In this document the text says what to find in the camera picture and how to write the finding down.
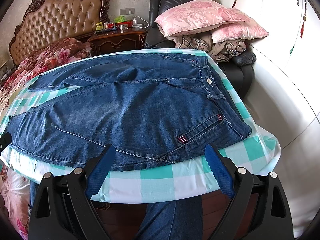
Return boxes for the blue denim jeans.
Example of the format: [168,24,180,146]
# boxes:
[5,53,252,171]

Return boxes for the teal white checkered tablecloth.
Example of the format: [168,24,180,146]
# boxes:
[1,57,281,204]

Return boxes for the operator blue jeans leg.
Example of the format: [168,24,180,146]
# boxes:
[134,196,203,240]

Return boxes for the black leather armchair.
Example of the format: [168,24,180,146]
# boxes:
[144,0,257,99]

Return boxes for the red floral bed quilt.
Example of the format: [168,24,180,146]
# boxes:
[1,37,92,115]

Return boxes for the dark wooden nightstand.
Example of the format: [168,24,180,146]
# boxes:
[87,28,148,56]

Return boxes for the plaid beige folded blanket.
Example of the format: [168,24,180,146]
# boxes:
[168,32,246,63]

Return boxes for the yellow lidded jar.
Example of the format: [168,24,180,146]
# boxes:
[95,22,104,31]

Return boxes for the red tin box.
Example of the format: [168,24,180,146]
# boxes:
[104,21,133,29]

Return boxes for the white power strip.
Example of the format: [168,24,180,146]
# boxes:
[132,23,145,28]

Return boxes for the green crumpled bag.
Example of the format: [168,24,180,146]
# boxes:
[114,15,127,23]

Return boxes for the small pink satin pillow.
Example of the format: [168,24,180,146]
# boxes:
[210,18,269,43]

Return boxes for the tufted tan leather headboard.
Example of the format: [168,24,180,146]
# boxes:
[9,0,110,66]

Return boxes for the large pink satin pillow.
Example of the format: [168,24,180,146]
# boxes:
[155,0,249,37]

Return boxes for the red tassel door ornament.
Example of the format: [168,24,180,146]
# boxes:
[300,0,307,38]

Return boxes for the wall power outlet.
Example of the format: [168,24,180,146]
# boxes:
[119,8,135,15]

